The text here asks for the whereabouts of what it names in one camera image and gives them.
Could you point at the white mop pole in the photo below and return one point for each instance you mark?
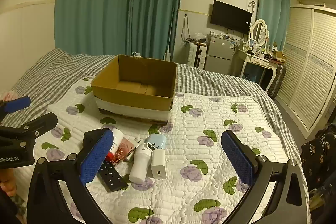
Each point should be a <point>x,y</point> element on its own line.
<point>169,43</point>

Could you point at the white charger adapter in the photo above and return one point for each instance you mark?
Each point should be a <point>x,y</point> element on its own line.
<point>158,165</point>

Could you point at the white oval mirror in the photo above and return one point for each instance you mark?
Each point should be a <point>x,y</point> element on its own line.
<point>259,31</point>

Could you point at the clear water jug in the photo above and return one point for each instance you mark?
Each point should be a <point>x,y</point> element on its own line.
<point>136,54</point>

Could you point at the dark suitcase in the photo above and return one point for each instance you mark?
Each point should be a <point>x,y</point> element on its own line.
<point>278,79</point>

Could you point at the blue basket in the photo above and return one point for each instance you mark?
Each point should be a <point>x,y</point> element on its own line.
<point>252,75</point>

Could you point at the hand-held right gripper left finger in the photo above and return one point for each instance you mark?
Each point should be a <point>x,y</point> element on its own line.
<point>95,158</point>

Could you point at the small photo frame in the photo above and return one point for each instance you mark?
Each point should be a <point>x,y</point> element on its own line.
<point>252,43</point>

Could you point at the light teal curtain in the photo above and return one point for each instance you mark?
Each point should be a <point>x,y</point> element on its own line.
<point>273,8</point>

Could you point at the floral quilted mat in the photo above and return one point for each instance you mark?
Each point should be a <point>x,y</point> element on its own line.
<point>199,187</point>

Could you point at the silver small fridge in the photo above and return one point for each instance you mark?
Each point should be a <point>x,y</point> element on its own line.
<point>219,56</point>

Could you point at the cream louvred wardrobe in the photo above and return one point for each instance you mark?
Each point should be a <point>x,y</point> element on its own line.
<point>309,69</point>

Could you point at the brown cardboard box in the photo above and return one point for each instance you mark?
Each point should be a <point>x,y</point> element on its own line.
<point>131,100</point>

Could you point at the person's left hand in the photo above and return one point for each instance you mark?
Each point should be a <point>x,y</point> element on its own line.
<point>8,183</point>

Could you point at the black remote control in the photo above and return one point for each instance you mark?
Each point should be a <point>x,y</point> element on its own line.
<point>111,176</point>

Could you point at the red patterned box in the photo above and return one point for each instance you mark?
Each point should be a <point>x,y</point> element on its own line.
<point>123,151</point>

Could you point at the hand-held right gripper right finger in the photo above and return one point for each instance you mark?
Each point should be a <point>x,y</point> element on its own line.
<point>237,158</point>

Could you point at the pink cloth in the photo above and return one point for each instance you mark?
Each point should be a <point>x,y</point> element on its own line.
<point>9,96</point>

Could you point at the white drawer unit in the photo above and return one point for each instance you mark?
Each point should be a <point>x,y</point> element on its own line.
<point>195,56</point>

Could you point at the small brown box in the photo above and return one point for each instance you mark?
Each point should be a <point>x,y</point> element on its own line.
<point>279,55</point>

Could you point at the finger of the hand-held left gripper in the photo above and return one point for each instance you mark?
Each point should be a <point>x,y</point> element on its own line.
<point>39,123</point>
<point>17,104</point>

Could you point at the clear plastic bag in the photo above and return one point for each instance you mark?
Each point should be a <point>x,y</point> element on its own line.
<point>199,37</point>

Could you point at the light blue earbuds case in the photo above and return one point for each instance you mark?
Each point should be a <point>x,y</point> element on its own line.
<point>157,140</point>

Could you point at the white dressing table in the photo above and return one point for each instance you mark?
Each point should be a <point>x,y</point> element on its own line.
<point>258,61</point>

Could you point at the white plastic bottle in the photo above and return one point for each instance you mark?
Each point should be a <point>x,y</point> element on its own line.
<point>139,169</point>

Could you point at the white tube with red cap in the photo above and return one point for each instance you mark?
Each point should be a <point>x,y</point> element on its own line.
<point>117,140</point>

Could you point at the dark floral clothing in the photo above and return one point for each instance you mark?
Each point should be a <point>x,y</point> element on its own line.
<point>320,155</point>

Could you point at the black wall television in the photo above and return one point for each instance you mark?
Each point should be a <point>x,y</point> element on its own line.
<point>229,16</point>

